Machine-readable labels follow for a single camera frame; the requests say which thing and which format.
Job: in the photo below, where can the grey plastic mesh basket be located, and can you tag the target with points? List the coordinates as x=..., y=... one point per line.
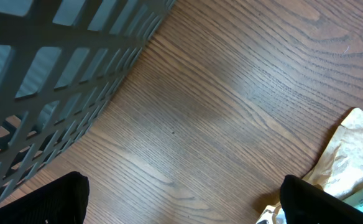
x=60, y=63

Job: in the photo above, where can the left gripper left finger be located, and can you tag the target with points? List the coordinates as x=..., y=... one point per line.
x=64, y=200

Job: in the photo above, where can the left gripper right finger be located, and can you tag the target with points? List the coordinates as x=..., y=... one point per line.
x=303, y=203

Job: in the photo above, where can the brown snack packet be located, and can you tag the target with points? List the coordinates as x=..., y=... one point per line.
x=339, y=171

